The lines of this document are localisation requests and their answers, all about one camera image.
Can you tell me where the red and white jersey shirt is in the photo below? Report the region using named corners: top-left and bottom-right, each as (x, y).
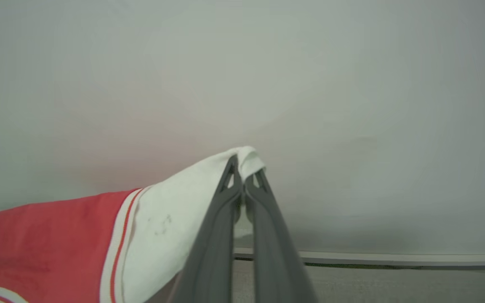
top-left (0, 146), bottom-right (266, 303)

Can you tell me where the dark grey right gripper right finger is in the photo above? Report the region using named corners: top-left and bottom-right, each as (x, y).
top-left (244, 169), bottom-right (320, 303)

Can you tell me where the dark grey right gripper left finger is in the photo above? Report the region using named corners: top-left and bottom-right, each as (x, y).
top-left (168, 154), bottom-right (244, 303)

